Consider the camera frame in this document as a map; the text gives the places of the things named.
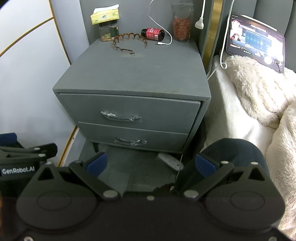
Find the brown wavy headband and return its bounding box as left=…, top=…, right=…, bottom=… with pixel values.
left=112, top=32, right=148, bottom=56

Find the yellow tissue box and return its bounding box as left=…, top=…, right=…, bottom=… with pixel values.
left=90, top=5, right=120, bottom=25

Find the white remote control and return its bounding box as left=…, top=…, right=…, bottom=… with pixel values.
left=158, top=152, right=184, bottom=171

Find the cream fluffy blanket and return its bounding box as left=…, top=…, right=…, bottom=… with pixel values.
left=225, top=55, right=296, bottom=235

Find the person's dark trouser leg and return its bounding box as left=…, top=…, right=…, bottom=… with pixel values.
left=177, top=138, right=270, bottom=194

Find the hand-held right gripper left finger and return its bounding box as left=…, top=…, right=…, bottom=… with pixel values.
left=30, top=152, right=121, bottom=201

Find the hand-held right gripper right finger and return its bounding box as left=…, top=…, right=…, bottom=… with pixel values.
left=179, top=153, right=273, bottom=201

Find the thin white charging cable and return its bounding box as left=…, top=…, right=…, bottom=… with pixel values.
left=148, top=0, right=173, bottom=46

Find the white bed sheet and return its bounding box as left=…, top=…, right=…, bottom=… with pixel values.
left=203, top=55, right=277, bottom=153

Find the glass jar with black lid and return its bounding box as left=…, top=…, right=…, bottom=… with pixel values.
left=99, top=20, right=119, bottom=42

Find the thick white cable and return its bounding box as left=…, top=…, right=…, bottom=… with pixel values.
left=206, top=0, right=234, bottom=80

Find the grey nightstand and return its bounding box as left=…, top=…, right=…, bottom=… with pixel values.
left=53, top=36, right=211, bottom=154

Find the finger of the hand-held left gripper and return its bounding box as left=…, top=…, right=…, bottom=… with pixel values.
left=0, top=143, right=58, bottom=163

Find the dark bottle with red label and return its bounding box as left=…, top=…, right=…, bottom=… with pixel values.
left=141, top=28, right=165, bottom=41

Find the tablet with lit screen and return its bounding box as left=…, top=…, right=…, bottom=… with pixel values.
left=226, top=13, right=285, bottom=75

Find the clear bag of red snacks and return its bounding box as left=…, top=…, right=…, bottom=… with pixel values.
left=171, top=0, right=194, bottom=42

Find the grey padded headboard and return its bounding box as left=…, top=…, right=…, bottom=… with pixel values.
left=198, top=0, right=296, bottom=70

